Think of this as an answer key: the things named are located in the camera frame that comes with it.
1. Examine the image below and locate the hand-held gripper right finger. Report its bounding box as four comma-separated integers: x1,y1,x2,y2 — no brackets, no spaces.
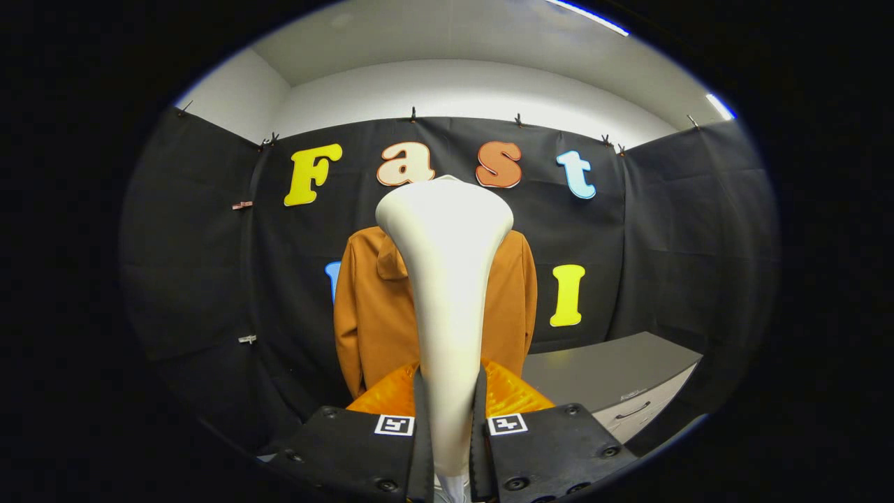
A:
471,359,639,503

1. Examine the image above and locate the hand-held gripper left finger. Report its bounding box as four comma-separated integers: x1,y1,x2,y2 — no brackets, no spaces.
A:
269,360,434,503

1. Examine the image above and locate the orange-brown button shirt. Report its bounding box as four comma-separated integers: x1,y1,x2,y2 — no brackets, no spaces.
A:
332,225,539,401

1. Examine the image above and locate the white garment steamer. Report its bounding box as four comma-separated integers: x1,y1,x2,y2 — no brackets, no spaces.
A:
374,175,516,503

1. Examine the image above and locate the grey cabinet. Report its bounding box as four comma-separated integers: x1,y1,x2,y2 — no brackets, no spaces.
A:
520,331,703,445

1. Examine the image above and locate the black backdrop cloth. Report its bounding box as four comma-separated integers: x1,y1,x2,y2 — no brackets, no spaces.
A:
119,103,780,462

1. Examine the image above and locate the small ceiling light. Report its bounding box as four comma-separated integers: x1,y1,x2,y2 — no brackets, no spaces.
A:
705,93,738,122

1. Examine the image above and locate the long ceiling light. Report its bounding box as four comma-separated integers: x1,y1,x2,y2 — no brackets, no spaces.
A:
545,0,631,38

